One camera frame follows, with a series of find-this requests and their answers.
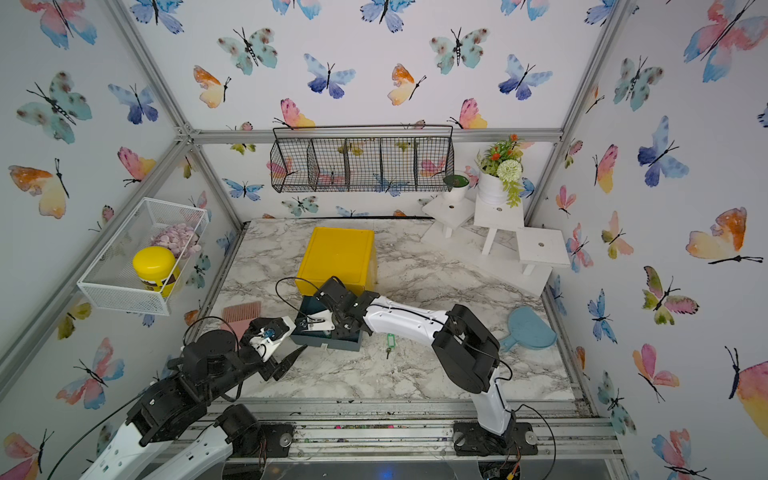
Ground teal drawer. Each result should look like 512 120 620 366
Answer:
291 296 362 352

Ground green tag key bunch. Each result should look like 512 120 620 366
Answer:
386 333 396 358

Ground yellow plastic drawer cabinet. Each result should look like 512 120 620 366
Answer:
295 227 378 296

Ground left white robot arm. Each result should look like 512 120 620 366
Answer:
82 317 300 479

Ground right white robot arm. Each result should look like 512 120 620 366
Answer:
314 277 539 457

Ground yellow lidded jar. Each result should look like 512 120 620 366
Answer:
132 246 180 298

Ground pink flower bunch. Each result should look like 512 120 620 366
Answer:
151 223 202 259

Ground white tiered step shelf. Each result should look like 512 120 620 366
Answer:
422 197 570 296

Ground small white pot green plant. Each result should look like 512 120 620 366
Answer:
443 174 470 204

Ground teal paddle board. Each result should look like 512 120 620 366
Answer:
499 306 558 352

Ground white pot with flowers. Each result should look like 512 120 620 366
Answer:
476 134 524 207

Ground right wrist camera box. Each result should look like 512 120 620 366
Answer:
305 310 335 332

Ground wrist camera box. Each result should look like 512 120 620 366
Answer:
242 316 296 362
305 310 335 332

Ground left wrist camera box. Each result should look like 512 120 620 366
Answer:
242 316 296 362

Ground white mesh wall basket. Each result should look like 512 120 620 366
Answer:
77 197 209 316

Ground black wire wall basket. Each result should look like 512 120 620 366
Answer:
268 124 455 197

